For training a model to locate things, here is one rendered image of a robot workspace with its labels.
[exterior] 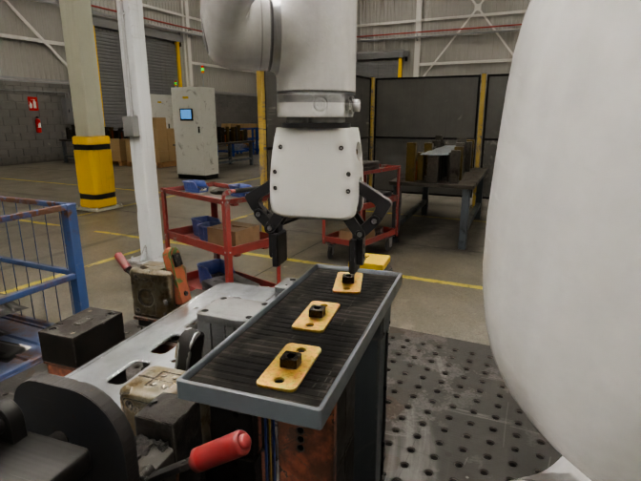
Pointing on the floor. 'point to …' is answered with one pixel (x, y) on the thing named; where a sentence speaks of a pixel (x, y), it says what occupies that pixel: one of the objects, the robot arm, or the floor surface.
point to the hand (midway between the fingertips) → (316, 259)
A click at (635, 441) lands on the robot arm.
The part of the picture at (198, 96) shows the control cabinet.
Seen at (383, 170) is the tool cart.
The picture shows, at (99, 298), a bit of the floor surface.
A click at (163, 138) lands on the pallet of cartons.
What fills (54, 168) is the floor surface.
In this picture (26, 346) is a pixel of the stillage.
